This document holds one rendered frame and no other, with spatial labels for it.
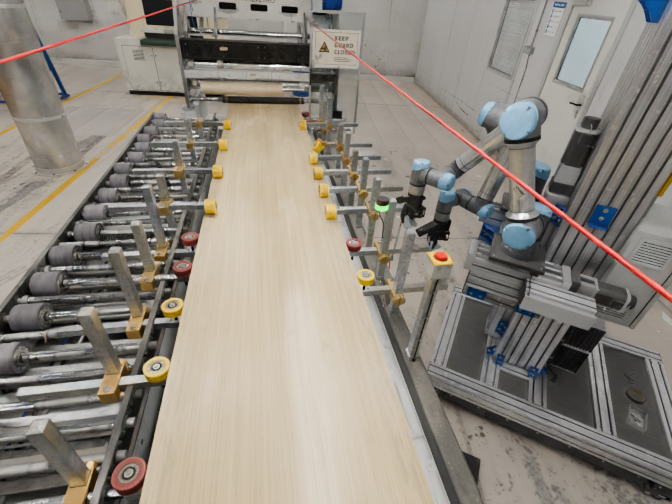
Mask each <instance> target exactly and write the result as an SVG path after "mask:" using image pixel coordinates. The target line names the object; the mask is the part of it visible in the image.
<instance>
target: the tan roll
mask: <svg viewBox="0 0 672 504"><path fill-rule="evenodd" d="M190 89H201V93H202V94H211V95H256V96H283V91H285V92H309V88H283V83H267V82H232V81H200V85H190Z"/></svg>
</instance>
